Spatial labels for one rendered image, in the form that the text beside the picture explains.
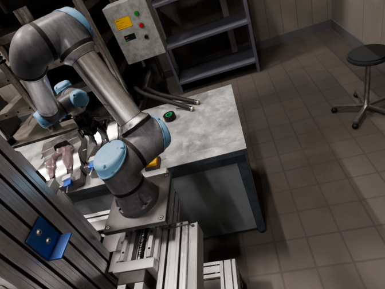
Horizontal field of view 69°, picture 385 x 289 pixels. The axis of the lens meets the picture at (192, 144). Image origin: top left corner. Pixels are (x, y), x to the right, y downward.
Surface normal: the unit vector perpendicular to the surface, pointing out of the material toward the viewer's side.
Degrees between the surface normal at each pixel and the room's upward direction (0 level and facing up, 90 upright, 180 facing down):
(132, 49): 90
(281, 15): 90
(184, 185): 90
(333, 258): 0
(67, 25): 64
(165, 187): 0
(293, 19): 90
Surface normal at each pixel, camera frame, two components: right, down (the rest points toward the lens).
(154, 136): 0.48, -0.16
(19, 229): 0.95, -0.24
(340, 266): -0.32, -0.75
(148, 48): 0.00, 0.62
